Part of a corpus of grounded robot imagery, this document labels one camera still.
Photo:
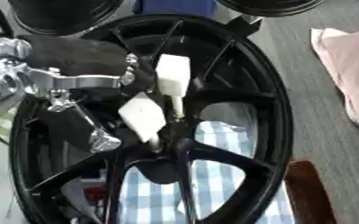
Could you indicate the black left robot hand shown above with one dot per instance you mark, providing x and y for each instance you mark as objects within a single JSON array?
[{"x": 75, "y": 55}]

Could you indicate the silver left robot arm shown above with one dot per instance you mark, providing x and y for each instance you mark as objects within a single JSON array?
[{"x": 4, "y": 78}]

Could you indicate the black round wheel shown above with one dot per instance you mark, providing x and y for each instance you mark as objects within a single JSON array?
[
  {"x": 60, "y": 14},
  {"x": 269, "y": 7}
]

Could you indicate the black spoked wheel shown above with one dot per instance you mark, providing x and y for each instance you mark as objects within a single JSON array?
[{"x": 261, "y": 137}]

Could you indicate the blue box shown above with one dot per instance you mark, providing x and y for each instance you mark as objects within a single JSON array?
[{"x": 175, "y": 6}]

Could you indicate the brown wooden chair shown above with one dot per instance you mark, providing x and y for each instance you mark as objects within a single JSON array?
[{"x": 310, "y": 195}]

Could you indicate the pink cloth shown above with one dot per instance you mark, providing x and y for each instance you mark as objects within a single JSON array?
[{"x": 351, "y": 73}]

